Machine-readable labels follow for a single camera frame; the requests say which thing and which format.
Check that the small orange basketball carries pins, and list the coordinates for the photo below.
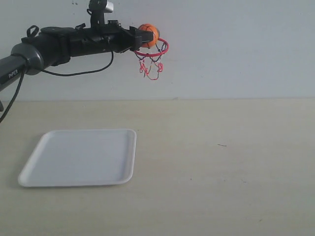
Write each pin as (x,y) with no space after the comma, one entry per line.
(150,34)

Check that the white plastic tray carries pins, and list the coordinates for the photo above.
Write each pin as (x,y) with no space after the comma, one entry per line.
(75,158)

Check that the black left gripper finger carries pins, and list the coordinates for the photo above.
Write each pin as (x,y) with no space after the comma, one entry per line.
(137,38)

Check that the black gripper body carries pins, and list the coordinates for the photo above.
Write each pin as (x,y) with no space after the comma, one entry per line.
(100,39)

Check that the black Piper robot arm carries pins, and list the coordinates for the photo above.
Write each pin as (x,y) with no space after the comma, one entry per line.
(52,46)

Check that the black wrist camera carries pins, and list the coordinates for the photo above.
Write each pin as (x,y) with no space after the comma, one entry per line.
(96,9)

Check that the red mini basketball hoop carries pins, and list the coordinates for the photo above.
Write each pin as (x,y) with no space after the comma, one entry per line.
(150,64)

